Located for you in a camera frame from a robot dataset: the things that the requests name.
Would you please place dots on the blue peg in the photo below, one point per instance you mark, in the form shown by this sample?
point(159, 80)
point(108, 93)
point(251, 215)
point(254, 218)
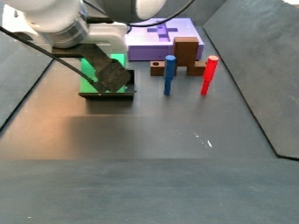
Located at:
point(170, 61)

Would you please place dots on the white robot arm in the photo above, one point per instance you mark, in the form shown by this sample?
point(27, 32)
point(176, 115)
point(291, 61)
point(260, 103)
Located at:
point(59, 20)

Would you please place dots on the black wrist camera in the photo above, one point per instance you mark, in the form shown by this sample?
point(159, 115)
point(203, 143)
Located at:
point(111, 74)

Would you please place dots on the green U-shaped block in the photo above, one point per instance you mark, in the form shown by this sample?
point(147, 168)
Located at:
point(88, 70)

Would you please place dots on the red peg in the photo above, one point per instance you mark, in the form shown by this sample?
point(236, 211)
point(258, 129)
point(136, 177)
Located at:
point(208, 73)

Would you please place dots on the brown T-shaped block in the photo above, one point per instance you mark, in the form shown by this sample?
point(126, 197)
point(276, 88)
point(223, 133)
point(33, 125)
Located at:
point(184, 50)

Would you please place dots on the purple board with cross slot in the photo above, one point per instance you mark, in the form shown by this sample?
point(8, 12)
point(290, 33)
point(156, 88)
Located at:
point(151, 43)

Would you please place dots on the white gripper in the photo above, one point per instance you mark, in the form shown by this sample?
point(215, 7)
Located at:
point(108, 36)

